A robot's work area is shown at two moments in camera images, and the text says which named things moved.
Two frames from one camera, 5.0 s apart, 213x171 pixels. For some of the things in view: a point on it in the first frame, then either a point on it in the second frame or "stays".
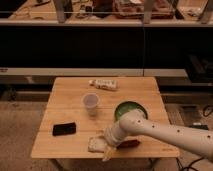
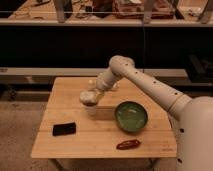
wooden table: x=83 y=107 stays
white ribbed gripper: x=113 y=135 → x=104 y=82
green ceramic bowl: x=128 y=106 stays
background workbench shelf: x=128 y=13 stays
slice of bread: x=97 y=144 → x=89 y=98
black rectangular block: x=64 y=129 stays
